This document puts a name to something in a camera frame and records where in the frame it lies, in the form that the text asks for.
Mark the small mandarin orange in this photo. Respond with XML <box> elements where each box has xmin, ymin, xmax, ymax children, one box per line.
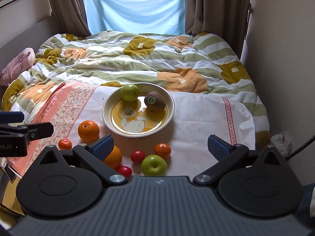
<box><xmin>154</xmin><ymin>143</ymin><xmax>171</xmax><ymax>159</ymax></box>

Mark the red tomato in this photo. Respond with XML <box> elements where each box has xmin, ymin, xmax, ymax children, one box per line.
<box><xmin>130</xmin><ymin>150</ymin><xmax>146</xmax><ymax>164</ymax></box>
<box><xmin>116</xmin><ymin>165</ymin><xmax>132</xmax><ymax>180</ymax></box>

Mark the light blue window sheet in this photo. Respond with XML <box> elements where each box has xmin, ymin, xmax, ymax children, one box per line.
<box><xmin>83</xmin><ymin>0</ymin><xmax>185</xmax><ymax>35</ymax></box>

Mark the white pink-bordered cloth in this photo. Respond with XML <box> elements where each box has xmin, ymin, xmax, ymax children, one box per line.
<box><xmin>8</xmin><ymin>81</ymin><xmax>255</xmax><ymax>177</ymax></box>

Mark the pink plush toy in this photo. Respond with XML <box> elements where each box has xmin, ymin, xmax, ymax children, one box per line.
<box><xmin>1</xmin><ymin>47</ymin><xmax>35</xmax><ymax>86</ymax></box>

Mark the cream duck-print bowl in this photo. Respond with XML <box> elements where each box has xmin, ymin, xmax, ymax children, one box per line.
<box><xmin>101</xmin><ymin>83</ymin><xmax>175</xmax><ymax>137</ymax></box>

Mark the right brown curtain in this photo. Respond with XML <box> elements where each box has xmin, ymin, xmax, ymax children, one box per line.
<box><xmin>185</xmin><ymin>0</ymin><xmax>251</xmax><ymax>58</ymax></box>

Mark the floral striped quilt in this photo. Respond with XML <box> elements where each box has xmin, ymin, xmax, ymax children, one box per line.
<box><xmin>2</xmin><ymin>31</ymin><xmax>270</xmax><ymax>149</ymax></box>

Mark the yellow cardboard box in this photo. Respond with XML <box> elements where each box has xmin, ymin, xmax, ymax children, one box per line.
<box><xmin>1</xmin><ymin>164</ymin><xmax>24</xmax><ymax>216</ymax></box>

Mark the left brown curtain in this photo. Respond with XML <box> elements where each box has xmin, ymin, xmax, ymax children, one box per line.
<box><xmin>49</xmin><ymin>0</ymin><xmax>91</xmax><ymax>37</ymax></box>

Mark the brown kiwi with sticker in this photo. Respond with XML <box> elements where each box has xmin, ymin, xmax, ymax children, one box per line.
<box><xmin>144</xmin><ymin>91</ymin><xmax>166</xmax><ymax>111</ymax></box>

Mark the white plastic bag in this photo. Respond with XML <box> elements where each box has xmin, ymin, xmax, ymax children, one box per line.
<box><xmin>271</xmin><ymin>132</ymin><xmax>291</xmax><ymax>157</ymax></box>

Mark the brown curtain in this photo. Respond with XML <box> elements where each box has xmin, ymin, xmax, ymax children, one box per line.
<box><xmin>185</xmin><ymin>0</ymin><xmax>251</xmax><ymax>58</ymax></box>
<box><xmin>49</xmin><ymin>0</ymin><xmax>91</xmax><ymax>37</ymax></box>

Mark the large orange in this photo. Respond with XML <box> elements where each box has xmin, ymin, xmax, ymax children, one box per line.
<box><xmin>103</xmin><ymin>146</ymin><xmax>123</xmax><ymax>170</ymax></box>
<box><xmin>77</xmin><ymin>120</ymin><xmax>100</xmax><ymax>143</ymax></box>

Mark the black cable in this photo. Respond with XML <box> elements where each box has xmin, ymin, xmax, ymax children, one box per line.
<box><xmin>285</xmin><ymin>134</ymin><xmax>315</xmax><ymax>161</ymax></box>

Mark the green apple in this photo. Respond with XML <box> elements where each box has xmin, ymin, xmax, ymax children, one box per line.
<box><xmin>120</xmin><ymin>84</ymin><xmax>140</xmax><ymax>102</ymax></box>
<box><xmin>141</xmin><ymin>155</ymin><xmax>168</xmax><ymax>176</ymax></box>

